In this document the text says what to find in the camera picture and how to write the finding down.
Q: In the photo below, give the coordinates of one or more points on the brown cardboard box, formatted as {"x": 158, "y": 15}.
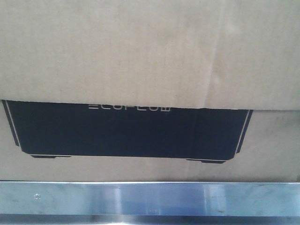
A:
{"x": 232, "y": 54}

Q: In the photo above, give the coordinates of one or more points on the metal shelf front rail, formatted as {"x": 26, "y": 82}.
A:
{"x": 149, "y": 203}

